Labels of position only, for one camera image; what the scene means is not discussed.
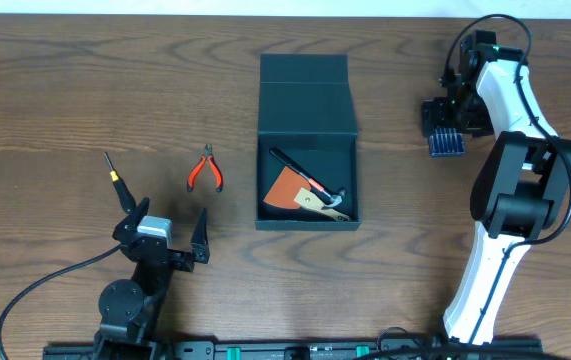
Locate left black cable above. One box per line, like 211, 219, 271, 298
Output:
0, 243, 122, 360

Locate dark green open box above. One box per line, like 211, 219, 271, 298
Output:
256, 54, 361, 231

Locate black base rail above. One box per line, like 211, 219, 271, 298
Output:
42, 334, 545, 360

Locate steel claw hammer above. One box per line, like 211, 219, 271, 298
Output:
269, 147, 345, 209

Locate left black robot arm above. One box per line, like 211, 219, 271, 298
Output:
91, 198, 210, 360

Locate black cable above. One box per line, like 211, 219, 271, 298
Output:
0, 243, 122, 360
439, 13, 571, 346

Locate red handled cutting pliers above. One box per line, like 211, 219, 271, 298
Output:
186, 143, 225, 194

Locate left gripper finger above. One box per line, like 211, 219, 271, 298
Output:
122, 197, 150, 231
190, 208, 209, 246

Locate orange scraper wooden handle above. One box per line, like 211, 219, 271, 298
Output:
263, 167, 351, 221

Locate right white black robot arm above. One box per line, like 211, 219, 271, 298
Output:
421, 30, 571, 345

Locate black yellow screwdriver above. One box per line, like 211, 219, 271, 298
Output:
103, 152, 136, 214

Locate right black cable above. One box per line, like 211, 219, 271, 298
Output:
439, 13, 571, 346

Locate blue screwdriver set case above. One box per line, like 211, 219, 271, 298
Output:
428, 128, 465, 158

